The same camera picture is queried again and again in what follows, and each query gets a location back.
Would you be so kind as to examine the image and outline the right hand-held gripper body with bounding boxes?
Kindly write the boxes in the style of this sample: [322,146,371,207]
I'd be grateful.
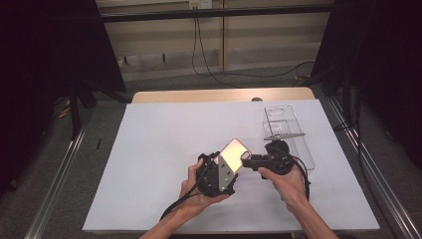
[261,131,306,177]

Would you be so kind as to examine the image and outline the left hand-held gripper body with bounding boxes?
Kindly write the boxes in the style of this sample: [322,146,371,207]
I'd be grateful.
[195,152,240,198]

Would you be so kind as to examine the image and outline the clear plastic box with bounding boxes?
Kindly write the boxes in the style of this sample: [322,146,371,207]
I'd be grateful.
[262,105,316,172]

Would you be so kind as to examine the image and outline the person's left hand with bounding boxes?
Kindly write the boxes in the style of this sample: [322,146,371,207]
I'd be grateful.
[178,157,231,217]

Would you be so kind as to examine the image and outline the person's right hand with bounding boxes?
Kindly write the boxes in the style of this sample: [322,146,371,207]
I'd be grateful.
[257,164,311,214]

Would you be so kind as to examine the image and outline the wooden table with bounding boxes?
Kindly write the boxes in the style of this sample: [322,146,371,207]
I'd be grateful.
[131,87,317,105]

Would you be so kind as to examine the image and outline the white table sheet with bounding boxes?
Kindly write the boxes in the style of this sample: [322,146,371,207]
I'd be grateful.
[82,99,381,234]

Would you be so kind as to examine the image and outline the black horizontal bar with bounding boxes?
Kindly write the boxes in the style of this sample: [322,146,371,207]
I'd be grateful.
[99,4,334,24]

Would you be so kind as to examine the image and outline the black curtain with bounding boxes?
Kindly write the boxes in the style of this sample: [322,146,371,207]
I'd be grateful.
[311,0,422,171]
[0,0,127,197]

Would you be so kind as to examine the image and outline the black metal stand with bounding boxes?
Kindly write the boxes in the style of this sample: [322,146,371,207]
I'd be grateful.
[67,78,83,140]

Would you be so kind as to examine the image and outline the right hand-held gripper black cable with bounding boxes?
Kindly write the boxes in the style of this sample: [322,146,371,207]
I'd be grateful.
[288,153,312,202]

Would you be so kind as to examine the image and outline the hand-held gripper black cable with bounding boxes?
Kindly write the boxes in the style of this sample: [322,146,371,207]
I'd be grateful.
[288,153,312,202]
[159,165,208,222]

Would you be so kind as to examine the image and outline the left hand-held gripper black cable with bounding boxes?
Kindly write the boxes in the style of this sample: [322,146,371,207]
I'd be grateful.
[159,165,208,222]

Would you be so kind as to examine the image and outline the black floor cable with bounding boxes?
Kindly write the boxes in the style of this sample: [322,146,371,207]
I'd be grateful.
[212,60,317,80]

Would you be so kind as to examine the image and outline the aluminium floor rail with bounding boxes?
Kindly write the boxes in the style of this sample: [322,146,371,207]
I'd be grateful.
[326,95,422,239]
[23,113,94,239]

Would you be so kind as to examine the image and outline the black hanging wall cable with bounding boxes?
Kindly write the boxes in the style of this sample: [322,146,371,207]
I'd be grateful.
[191,17,241,90]

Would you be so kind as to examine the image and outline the white wall socket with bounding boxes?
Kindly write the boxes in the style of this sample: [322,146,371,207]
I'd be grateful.
[188,0,213,11]

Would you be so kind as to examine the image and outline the yellow floor cable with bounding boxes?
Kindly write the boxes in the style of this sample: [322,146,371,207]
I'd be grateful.
[56,98,73,120]

